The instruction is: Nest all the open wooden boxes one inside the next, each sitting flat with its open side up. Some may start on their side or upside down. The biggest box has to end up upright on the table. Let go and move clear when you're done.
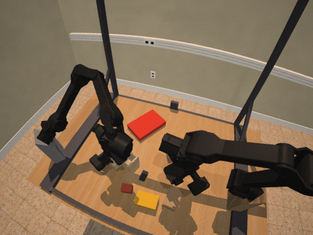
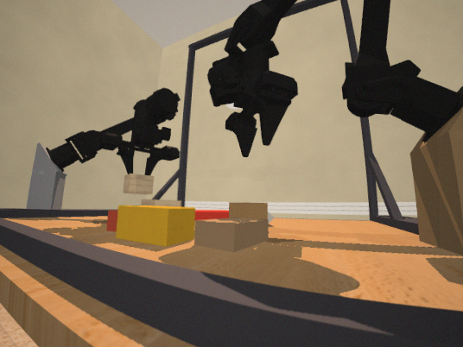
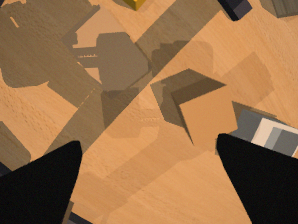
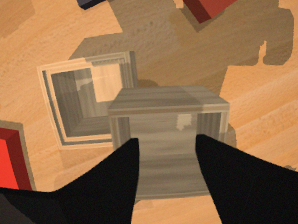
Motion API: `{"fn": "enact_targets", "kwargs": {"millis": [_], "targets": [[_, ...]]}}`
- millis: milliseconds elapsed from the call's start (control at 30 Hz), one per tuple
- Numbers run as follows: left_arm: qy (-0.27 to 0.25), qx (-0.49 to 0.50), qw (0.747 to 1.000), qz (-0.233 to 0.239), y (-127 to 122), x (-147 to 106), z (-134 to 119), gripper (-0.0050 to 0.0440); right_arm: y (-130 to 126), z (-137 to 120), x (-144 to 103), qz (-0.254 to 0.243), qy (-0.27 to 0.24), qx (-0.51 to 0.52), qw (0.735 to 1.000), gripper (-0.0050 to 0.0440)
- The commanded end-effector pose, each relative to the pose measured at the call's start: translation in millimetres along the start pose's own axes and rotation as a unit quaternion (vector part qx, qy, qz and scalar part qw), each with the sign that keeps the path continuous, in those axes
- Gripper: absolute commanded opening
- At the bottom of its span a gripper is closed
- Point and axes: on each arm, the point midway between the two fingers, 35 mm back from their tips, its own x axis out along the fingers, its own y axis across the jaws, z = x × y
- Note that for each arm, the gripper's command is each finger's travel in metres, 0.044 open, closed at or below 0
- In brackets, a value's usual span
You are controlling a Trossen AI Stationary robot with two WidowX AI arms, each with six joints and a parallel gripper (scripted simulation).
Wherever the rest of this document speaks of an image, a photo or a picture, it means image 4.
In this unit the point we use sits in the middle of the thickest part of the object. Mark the red-brown block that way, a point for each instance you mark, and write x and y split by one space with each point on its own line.
204 10

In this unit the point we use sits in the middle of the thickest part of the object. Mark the red flat rectangular slab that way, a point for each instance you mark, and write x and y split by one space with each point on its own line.
13 172

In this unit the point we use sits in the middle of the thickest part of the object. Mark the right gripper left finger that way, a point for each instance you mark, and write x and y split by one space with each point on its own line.
103 195

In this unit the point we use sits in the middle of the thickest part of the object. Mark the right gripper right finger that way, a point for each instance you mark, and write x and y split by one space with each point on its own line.
246 189

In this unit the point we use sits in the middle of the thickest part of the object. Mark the dark grey block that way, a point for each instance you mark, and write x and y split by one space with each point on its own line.
86 4

